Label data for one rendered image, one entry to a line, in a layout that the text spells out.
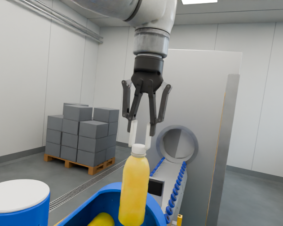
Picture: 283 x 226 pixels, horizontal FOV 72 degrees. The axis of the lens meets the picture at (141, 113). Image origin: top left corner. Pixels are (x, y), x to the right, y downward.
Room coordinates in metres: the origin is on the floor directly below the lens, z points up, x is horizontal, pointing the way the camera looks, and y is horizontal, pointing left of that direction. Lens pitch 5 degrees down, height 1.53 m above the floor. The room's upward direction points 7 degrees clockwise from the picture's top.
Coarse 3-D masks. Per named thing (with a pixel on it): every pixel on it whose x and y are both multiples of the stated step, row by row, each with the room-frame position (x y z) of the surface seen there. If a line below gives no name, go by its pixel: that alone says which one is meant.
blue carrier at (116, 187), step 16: (96, 192) 0.62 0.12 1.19; (112, 192) 0.64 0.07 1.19; (80, 208) 0.51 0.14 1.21; (96, 208) 0.66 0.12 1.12; (112, 208) 0.65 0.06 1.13; (160, 208) 0.59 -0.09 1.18; (64, 224) 0.44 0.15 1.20; (80, 224) 0.61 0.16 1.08; (144, 224) 0.61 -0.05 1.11; (160, 224) 0.54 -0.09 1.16
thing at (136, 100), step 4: (140, 80) 0.50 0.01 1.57; (140, 84) 0.50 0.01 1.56; (136, 88) 0.50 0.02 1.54; (140, 88) 0.50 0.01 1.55; (136, 92) 0.50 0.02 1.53; (136, 96) 0.51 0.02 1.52; (140, 96) 0.52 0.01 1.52; (136, 100) 0.51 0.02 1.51; (140, 100) 0.53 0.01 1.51; (132, 104) 0.51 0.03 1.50; (136, 104) 0.51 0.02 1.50; (132, 108) 0.51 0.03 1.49; (136, 108) 0.52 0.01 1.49; (132, 112) 0.51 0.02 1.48; (136, 112) 0.53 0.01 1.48; (128, 116) 0.51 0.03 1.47; (132, 116) 0.51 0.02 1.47
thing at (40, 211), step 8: (48, 200) 0.85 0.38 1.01; (32, 208) 0.76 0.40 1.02; (40, 208) 0.80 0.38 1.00; (48, 208) 0.86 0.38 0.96; (0, 216) 0.70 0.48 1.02; (8, 216) 0.71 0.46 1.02; (16, 216) 0.72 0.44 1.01; (24, 216) 0.74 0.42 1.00; (32, 216) 0.76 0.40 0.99; (40, 216) 0.80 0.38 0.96; (48, 216) 0.88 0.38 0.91; (0, 224) 0.70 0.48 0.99; (8, 224) 0.71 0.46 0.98; (16, 224) 0.72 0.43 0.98; (24, 224) 0.74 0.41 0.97; (32, 224) 0.76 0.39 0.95; (40, 224) 0.80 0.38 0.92
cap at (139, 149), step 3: (135, 144) 0.52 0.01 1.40; (138, 144) 0.52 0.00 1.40; (141, 144) 0.52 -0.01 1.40; (132, 147) 0.51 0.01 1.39; (135, 147) 0.50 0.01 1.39; (138, 147) 0.49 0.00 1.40; (141, 147) 0.50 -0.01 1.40; (144, 147) 0.50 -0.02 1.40; (132, 150) 0.51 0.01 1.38; (135, 150) 0.50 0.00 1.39; (138, 150) 0.49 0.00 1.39; (141, 150) 0.49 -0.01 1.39; (144, 150) 0.50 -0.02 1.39; (138, 153) 0.49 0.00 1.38; (141, 153) 0.50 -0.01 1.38; (144, 153) 0.50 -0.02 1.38
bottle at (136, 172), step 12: (132, 156) 0.50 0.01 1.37; (144, 156) 0.51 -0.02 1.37; (132, 168) 0.48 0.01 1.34; (144, 168) 0.49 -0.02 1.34; (132, 180) 0.48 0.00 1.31; (144, 180) 0.48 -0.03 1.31; (132, 192) 0.48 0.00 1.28; (144, 192) 0.49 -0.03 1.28; (120, 204) 0.49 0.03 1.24; (132, 204) 0.48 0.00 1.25; (144, 204) 0.49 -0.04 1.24; (120, 216) 0.49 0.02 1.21; (132, 216) 0.48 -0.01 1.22; (144, 216) 0.50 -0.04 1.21
